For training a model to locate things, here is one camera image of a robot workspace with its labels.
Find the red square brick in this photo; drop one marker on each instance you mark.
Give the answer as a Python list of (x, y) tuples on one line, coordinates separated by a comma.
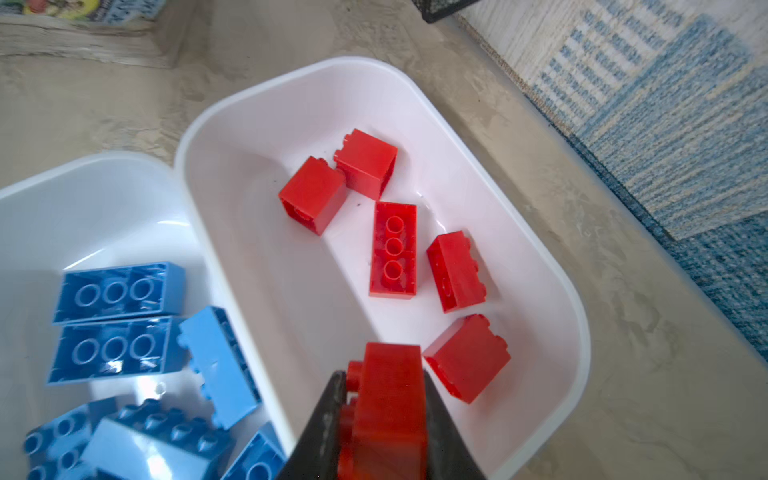
[(455, 271)]

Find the near white plastic bin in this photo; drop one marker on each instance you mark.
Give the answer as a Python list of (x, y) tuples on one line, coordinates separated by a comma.
[(106, 210)]

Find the white plastic bin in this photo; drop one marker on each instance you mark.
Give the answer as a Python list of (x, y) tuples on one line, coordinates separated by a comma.
[(106, 210), (300, 302)]

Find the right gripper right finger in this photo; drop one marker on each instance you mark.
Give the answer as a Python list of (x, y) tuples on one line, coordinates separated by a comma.
[(447, 455)]

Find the far white plastic bin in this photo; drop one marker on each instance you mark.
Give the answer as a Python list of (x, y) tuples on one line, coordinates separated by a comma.
[(300, 302)]

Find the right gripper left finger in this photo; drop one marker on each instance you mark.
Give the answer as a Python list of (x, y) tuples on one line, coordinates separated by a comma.
[(317, 451)]

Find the red brick small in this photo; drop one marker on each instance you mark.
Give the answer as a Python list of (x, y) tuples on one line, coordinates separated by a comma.
[(383, 425)]

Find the light blue brick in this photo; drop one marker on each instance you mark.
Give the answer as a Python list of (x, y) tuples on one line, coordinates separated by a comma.
[(148, 442), (216, 355)]

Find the black wire shelf rack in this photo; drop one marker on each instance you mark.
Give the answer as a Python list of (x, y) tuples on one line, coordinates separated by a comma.
[(435, 10)]

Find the blue diagonal brick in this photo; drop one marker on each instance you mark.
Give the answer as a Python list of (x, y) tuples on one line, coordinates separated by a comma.
[(262, 459)]

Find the colourful paperback book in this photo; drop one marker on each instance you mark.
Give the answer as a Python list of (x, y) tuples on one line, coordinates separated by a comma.
[(145, 33)]

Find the red long brick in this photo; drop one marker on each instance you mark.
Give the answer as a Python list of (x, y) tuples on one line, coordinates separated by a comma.
[(394, 251)]

